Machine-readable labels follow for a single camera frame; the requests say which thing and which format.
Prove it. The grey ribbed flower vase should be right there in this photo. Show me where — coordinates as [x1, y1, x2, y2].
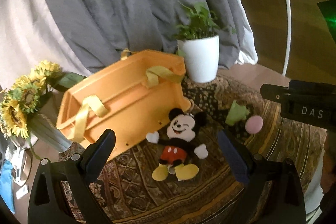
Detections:
[27, 113, 72, 153]

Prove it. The blue cloth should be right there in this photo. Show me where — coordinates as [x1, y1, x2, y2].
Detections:
[0, 160, 15, 214]

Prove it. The pink plush ball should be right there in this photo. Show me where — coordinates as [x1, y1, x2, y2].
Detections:
[245, 115, 264, 134]

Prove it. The green plush toy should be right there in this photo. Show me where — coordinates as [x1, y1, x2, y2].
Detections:
[225, 100, 250, 126]

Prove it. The sunflower bouquet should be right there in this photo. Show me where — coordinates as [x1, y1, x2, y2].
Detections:
[1, 60, 85, 139]

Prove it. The patterned brown rug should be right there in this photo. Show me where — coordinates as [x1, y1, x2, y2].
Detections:
[59, 74, 328, 224]

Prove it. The white hoop stand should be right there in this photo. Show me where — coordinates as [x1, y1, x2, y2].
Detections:
[271, 0, 293, 76]

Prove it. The orange storage basket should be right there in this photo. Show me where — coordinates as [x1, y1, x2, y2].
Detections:
[56, 50, 191, 159]

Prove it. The Mickey Mouse plush toy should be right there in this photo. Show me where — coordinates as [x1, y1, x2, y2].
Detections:
[146, 108, 209, 181]

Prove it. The white plant pot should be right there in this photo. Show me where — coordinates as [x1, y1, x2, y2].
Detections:
[177, 35, 219, 83]

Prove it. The green potted plant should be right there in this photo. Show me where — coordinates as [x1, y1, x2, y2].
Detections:
[173, 0, 237, 43]

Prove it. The beige curtain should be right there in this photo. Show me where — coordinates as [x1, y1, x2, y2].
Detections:
[1, 0, 91, 89]

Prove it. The grey curtain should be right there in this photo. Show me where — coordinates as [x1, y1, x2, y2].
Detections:
[46, 0, 258, 73]

